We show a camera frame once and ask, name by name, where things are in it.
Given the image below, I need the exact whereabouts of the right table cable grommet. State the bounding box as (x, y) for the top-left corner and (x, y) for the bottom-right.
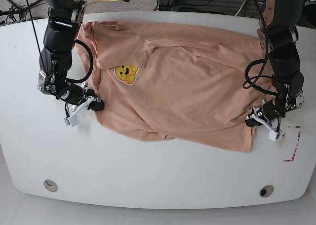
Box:
(259, 185), (274, 198)

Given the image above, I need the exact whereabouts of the yellow cable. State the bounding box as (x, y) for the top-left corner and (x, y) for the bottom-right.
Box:
(85, 0), (123, 7)

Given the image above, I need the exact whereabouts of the peach T-shirt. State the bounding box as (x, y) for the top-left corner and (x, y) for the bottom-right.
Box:
(77, 21), (265, 152)

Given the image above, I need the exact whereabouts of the table cable grommet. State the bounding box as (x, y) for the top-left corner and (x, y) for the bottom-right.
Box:
(259, 185), (274, 198)
(43, 180), (58, 192)

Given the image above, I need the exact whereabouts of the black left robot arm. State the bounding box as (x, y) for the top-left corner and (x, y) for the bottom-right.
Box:
(243, 0), (306, 127)

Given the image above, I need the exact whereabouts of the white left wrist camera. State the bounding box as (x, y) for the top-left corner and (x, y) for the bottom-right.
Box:
(268, 129), (283, 142)

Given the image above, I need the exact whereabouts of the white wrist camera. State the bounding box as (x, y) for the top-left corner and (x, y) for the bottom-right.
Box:
(64, 114), (79, 127)
(268, 129), (283, 142)

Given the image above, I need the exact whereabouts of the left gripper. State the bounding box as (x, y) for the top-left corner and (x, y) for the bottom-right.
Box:
(245, 99), (286, 127)

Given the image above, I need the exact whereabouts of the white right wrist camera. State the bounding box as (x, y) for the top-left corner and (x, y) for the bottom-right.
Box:
(64, 114), (79, 127)

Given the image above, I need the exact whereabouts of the left table cable grommet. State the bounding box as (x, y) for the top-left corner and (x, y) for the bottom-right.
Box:
(43, 180), (58, 192)

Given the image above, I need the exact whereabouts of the red tape rectangle marking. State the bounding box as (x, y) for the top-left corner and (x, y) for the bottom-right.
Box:
(281, 125), (301, 162)

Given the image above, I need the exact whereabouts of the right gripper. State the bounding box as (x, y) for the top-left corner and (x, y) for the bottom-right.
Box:
(58, 83), (105, 111)

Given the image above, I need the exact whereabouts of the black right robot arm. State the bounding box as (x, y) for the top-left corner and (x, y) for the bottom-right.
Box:
(38, 0), (104, 111)

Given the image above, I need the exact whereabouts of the black tripod stand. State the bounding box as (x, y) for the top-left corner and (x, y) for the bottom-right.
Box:
(0, 0), (45, 25)

